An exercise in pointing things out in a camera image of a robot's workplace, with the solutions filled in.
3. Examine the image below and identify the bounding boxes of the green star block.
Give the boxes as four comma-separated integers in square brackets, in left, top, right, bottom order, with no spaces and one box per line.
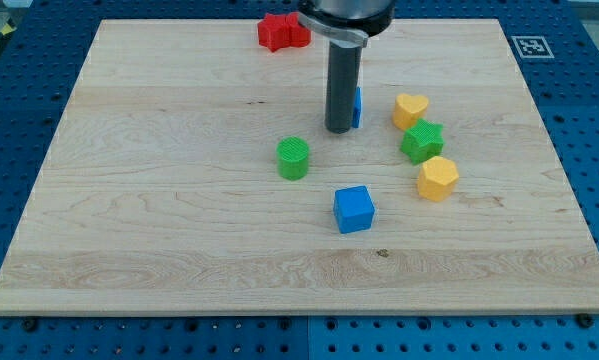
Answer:
[400,118,445,165]

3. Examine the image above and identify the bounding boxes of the blue cube block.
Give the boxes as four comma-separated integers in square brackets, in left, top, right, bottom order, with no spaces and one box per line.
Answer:
[333,185,375,234]

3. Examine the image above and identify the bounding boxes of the yellow hexagon block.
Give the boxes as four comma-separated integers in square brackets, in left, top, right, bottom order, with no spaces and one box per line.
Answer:
[417,156,460,202]

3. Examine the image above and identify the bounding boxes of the fiducial marker tag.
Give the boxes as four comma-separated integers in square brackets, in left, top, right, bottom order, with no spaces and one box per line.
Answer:
[511,35,554,59]

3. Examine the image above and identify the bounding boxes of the blue triangle block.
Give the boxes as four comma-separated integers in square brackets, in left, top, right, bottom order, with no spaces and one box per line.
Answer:
[351,87,363,128]

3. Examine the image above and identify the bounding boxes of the red star block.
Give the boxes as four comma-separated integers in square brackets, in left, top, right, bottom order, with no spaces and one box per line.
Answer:
[257,13,291,52]

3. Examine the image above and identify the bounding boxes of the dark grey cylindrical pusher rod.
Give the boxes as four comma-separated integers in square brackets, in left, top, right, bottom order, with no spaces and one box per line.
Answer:
[324,41,362,134]

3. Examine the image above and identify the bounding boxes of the wooden board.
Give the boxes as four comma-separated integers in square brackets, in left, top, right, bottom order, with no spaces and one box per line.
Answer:
[0,19,599,317]

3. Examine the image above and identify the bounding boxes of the green cylinder block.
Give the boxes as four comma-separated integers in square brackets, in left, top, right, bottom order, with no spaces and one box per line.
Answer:
[276,137,310,180]

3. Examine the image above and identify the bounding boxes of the yellow heart block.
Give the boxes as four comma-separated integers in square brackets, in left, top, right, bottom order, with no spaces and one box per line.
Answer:
[392,93,429,131]

